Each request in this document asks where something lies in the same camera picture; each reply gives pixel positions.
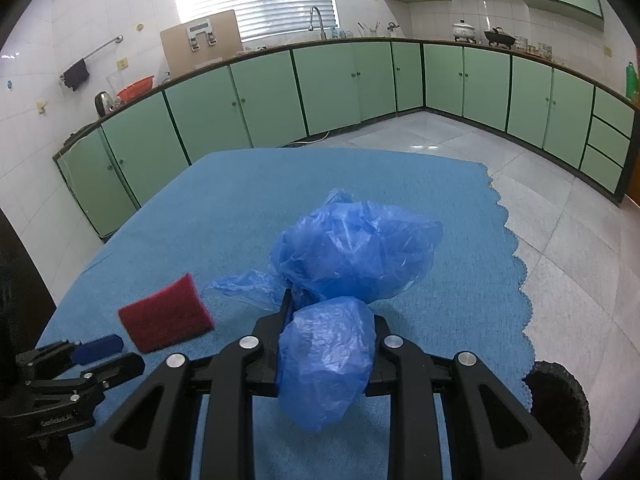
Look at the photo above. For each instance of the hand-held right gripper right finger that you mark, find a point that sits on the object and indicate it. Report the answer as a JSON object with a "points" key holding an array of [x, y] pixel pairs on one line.
{"points": [[381, 332]]}

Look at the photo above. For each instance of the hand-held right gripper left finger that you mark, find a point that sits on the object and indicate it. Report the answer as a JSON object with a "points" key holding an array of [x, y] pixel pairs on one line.
{"points": [[270, 330]]}

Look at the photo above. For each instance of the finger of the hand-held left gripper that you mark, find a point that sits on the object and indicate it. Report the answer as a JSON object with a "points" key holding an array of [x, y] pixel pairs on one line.
{"points": [[97, 349], [120, 365]]}

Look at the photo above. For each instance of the blue plastic bag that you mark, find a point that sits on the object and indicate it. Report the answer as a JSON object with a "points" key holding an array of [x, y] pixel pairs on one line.
{"points": [[350, 250], [325, 360]]}

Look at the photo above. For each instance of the dark red sponge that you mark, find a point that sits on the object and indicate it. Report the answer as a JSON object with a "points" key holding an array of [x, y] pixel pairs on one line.
{"points": [[165, 315]]}

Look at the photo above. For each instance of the black trash bin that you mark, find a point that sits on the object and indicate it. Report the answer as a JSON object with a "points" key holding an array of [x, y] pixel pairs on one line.
{"points": [[555, 410]]}

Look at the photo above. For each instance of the dark wooden furniture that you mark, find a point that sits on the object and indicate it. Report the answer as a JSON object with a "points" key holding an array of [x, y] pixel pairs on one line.
{"points": [[20, 285]]}

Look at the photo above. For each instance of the blue cloth mat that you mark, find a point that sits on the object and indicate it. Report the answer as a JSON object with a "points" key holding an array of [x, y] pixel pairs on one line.
{"points": [[225, 200]]}

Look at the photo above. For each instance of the steel electric kettle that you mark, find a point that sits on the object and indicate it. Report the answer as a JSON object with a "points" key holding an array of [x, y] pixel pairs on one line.
{"points": [[104, 105]]}

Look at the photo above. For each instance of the green lower kitchen cabinets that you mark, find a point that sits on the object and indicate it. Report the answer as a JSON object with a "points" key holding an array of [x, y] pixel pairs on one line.
{"points": [[325, 90]]}

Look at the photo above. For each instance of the red plastic basin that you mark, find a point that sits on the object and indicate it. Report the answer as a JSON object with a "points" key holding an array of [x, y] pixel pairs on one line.
{"points": [[135, 91]]}

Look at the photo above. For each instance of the dark hanging towel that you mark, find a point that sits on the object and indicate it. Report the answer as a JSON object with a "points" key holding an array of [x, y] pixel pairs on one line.
{"points": [[76, 75]]}

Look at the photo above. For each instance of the brown cardboard board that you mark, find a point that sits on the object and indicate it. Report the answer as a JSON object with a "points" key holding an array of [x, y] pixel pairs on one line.
{"points": [[175, 55]]}

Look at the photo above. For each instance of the utensil holder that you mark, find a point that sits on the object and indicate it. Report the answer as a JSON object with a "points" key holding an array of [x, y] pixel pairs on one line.
{"points": [[370, 31]]}

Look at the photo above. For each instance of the metal kitchen faucet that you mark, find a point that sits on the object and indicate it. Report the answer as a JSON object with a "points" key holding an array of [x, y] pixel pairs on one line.
{"points": [[323, 30]]}

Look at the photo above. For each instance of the white lidded pot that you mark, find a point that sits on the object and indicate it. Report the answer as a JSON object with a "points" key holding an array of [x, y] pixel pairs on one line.
{"points": [[464, 31]]}

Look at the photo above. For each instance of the black wok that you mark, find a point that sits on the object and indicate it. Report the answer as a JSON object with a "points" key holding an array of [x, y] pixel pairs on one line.
{"points": [[500, 37]]}

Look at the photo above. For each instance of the green plastic bottle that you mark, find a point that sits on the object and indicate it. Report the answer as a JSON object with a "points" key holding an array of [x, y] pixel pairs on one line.
{"points": [[632, 82]]}

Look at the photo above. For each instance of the metal towel rail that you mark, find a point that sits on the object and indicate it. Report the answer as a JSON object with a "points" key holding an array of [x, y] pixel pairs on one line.
{"points": [[102, 47]]}

